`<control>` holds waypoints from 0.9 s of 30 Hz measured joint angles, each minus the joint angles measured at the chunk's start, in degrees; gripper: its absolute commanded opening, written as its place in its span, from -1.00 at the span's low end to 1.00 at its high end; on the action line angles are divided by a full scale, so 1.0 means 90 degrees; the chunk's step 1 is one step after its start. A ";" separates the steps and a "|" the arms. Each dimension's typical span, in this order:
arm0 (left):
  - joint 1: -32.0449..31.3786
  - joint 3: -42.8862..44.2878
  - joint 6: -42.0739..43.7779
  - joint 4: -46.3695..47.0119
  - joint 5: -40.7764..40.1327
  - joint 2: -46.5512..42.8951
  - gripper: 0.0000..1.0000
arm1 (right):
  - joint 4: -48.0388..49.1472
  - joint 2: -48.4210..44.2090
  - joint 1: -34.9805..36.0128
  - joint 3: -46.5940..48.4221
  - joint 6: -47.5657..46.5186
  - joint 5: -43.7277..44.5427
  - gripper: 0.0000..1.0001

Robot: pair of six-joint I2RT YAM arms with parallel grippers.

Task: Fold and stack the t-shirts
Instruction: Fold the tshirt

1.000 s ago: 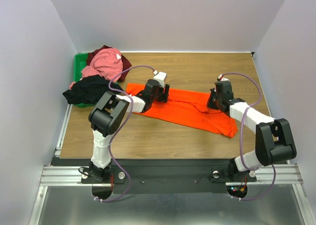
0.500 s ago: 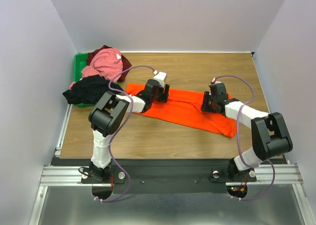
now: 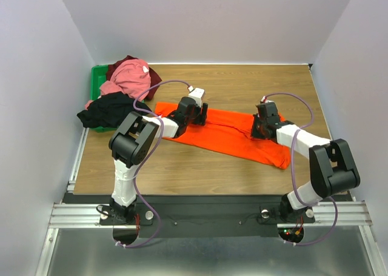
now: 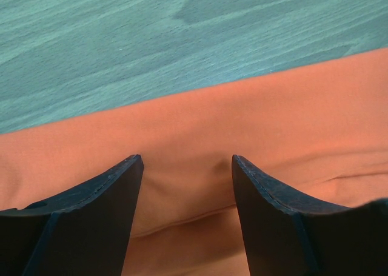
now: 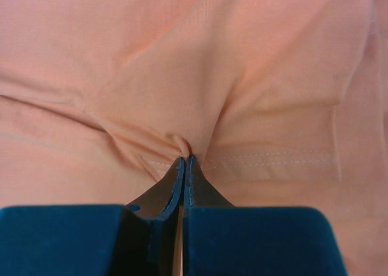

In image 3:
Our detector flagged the orange t shirt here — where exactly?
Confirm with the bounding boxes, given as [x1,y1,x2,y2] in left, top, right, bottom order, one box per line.
[171,109,291,170]

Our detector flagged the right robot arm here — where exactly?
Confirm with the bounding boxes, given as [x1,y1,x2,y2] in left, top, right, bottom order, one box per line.
[251,101,361,223]

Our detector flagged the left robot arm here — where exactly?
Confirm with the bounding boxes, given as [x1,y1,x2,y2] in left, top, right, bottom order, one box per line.
[105,96,208,224]

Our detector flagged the pink t shirt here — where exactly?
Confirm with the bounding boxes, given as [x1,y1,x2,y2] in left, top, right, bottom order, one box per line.
[85,59,151,109]

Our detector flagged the black t shirt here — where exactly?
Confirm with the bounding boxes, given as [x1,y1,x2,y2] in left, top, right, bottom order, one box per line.
[76,92,148,129]

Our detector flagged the green plastic bin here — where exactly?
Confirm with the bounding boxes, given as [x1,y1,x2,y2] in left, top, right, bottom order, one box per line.
[90,64,147,134]

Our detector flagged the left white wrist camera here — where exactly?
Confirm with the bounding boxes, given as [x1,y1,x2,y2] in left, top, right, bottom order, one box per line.
[188,86,206,107]

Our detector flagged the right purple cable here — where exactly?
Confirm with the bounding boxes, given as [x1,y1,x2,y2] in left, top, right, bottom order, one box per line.
[262,92,339,248]

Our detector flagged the purple cable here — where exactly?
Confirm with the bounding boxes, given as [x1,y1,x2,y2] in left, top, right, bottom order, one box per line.
[262,92,339,248]
[114,79,161,249]

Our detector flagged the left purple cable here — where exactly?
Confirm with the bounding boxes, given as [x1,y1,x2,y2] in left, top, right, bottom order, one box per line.
[114,79,161,249]

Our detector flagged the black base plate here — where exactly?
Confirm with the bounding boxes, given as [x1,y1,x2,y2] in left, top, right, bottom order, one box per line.
[62,194,324,239]

